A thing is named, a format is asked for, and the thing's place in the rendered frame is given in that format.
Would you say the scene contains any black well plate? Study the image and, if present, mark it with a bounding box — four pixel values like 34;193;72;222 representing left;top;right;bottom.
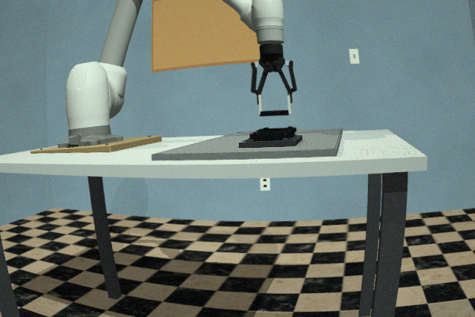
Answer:
249;130;295;141
260;110;289;117

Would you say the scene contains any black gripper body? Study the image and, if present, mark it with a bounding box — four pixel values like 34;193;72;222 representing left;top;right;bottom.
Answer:
259;44;285;73

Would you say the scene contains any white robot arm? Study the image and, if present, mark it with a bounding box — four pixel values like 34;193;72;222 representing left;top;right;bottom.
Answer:
58;0;284;148

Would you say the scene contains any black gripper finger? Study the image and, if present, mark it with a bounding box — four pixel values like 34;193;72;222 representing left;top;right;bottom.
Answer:
251;61;270;115
274;60;297;114

